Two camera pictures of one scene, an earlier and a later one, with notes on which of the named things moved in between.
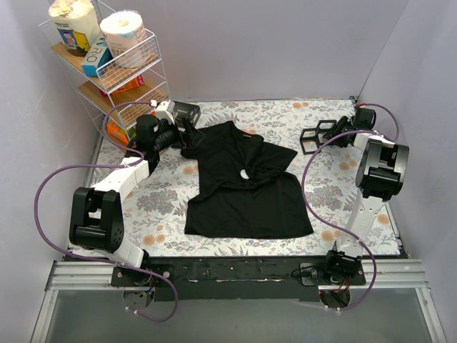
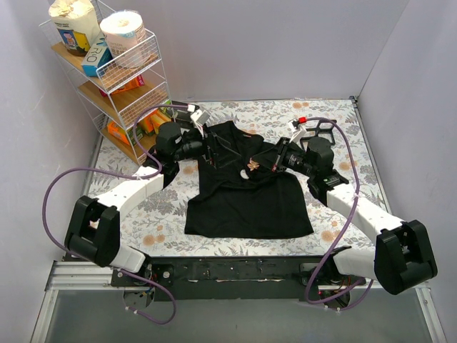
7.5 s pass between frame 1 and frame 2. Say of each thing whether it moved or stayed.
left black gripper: moved
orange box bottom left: stayed
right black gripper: moved
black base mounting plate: stayed
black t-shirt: stayed
